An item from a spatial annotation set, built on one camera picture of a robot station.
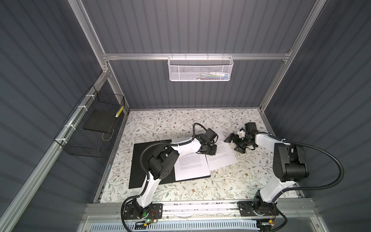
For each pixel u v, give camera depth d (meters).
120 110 0.83
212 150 0.84
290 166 0.48
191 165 0.89
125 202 0.68
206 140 0.75
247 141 0.76
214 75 0.92
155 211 0.73
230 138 0.88
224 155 0.94
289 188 0.54
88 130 0.72
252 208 0.73
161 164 0.55
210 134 0.76
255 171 0.87
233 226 0.77
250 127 0.78
